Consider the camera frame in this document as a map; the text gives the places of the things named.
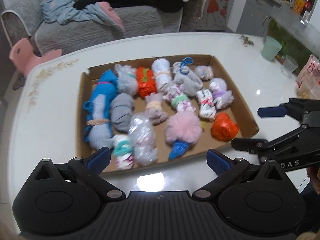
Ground white sock teal scrunchie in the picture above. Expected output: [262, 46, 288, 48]
[113, 134, 134, 170]

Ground light blue and blue sock roll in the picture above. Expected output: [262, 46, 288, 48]
[82, 94, 113, 150]

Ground fluffy pink blue sock bundle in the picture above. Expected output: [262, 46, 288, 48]
[164, 111, 202, 160]

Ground bubble lilac sock bundle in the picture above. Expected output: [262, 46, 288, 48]
[209, 77, 234, 110]

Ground white green patterned sock bundle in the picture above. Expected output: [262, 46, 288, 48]
[196, 89, 216, 120]

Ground clear plastic bundle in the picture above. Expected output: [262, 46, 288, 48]
[128, 112, 157, 166]

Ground blue sock roll pink band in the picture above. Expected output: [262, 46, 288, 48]
[90, 69, 118, 108]

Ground mauve sock bundle yellow band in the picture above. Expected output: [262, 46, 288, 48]
[145, 93, 168, 125]

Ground white purple sock green scrunchie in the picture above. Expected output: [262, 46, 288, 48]
[163, 83, 196, 112]

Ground pastel striped socks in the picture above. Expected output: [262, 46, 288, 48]
[195, 65, 214, 81]

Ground grey sock bundle blue tie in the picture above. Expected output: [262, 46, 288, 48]
[172, 57, 203, 97]

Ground white fluffy bundle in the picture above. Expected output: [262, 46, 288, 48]
[114, 64, 138, 97]

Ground orange plastic bundle yellow tie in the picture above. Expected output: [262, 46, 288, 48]
[136, 67, 157, 98]

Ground white knit sock roll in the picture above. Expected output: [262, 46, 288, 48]
[151, 58, 172, 93]

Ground person right hand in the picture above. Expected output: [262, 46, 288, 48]
[306, 166, 320, 195]

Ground pink snack bag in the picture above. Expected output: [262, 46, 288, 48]
[296, 54, 320, 100]

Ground clear plastic cup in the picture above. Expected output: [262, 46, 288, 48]
[281, 55, 298, 77]

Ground mint green cup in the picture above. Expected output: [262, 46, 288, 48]
[261, 36, 283, 61]

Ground glass fish tank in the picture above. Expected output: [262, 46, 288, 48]
[267, 6, 319, 69]

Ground shallow cardboard box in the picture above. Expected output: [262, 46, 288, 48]
[75, 54, 259, 174]

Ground orange drink bottle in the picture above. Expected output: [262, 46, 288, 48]
[293, 0, 306, 15]

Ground grey cabinet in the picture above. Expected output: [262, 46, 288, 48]
[236, 0, 281, 37]

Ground decorated panel with figure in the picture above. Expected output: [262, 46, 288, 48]
[196, 0, 234, 31]

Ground pink child stool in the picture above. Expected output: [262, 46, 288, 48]
[9, 38, 62, 77]

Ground grey quilted sofa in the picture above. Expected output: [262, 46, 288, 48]
[1, 0, 206, 55]

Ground light blue garment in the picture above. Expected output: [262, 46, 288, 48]
[40, 0, 126, 32]

